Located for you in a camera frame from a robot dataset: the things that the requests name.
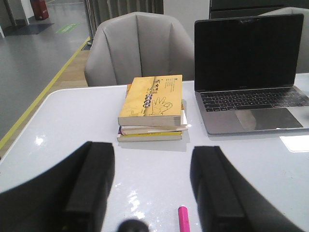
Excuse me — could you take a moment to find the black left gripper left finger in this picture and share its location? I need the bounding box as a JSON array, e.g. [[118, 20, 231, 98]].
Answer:
[[0, 142, 114, 232]]

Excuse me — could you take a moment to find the yellow book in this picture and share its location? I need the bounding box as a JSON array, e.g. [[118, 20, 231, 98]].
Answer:
[[117, 127, 183, 142], [118, 74, 183, 126]]

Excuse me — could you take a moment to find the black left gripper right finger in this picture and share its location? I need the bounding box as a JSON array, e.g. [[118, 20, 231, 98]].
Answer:
[[190, 146, 309, 232]]

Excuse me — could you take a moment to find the top yellow book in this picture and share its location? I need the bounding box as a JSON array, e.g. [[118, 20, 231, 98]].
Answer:
[[118, 74, 183, 126]]

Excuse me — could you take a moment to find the grey laptop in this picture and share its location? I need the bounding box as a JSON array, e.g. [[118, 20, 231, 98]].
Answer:
[[194, 14, 309, 135]]

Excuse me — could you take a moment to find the bottom yellow book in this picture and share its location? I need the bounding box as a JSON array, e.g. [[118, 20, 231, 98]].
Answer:
[[117, 127, 183, 142]]

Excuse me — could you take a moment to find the grey chair left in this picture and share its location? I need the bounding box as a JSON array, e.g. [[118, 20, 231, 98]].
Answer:
[[84, 12, 194, 87]]

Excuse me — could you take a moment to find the pink highlighter pen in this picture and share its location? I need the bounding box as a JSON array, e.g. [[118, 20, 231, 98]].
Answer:
[[178, 205, 190, 232]]

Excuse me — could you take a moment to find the middle white book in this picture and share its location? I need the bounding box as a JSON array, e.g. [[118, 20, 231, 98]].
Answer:
[[119, 103, 188, 135]]

